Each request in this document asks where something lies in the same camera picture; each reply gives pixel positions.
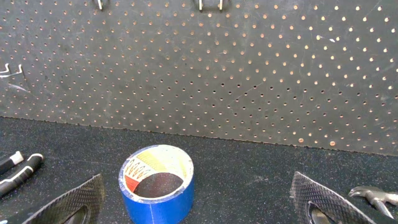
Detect black pegboard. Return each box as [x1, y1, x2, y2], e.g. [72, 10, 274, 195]
[0, 0, 398, 156]

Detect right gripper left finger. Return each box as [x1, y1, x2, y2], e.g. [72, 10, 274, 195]
[21, 173, 106, 224]

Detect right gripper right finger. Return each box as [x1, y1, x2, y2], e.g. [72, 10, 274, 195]
[289, 170, 379, 224]

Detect hammer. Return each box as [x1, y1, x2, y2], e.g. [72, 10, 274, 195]
[348, 185, 398, 220]

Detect black and white pliers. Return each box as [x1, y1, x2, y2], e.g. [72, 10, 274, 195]
[0, 151, 44, 197]

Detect roll of blue tape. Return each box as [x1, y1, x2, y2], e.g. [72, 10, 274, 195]
[118, 144, 196, 224]

